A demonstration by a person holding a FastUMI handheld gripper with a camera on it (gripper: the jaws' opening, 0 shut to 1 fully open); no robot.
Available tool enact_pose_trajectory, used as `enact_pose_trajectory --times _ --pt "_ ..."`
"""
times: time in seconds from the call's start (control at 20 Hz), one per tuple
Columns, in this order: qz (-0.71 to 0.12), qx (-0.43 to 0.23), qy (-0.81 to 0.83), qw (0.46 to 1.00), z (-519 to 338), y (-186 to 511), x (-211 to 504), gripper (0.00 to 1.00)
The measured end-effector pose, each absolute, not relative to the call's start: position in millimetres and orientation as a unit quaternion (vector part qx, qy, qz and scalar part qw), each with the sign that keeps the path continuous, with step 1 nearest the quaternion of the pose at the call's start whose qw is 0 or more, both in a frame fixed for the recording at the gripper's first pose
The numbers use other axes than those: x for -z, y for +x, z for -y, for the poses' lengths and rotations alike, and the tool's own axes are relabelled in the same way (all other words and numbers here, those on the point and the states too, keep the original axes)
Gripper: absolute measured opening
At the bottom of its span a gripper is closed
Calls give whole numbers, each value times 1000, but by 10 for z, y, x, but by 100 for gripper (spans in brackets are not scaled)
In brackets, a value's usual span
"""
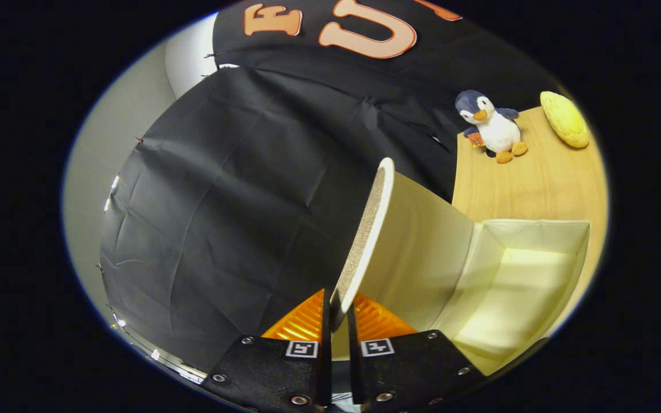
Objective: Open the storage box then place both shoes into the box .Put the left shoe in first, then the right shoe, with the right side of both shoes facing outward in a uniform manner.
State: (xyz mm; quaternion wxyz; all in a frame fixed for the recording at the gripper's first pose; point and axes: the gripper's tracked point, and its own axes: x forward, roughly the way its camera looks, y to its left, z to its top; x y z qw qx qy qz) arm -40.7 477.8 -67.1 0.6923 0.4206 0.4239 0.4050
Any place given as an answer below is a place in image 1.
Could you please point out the blue white penguin plush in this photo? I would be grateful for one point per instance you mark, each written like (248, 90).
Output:
(497, 132)

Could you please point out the cream fabric storage box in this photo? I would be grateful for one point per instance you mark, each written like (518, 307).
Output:
(422, 246)

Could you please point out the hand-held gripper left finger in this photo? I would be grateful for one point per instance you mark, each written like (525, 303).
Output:
(326, 373)

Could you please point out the yellow round bun plush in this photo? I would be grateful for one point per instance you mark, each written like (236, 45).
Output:
(566, 120)

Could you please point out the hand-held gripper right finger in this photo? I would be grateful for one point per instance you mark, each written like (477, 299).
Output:
(355, 373)

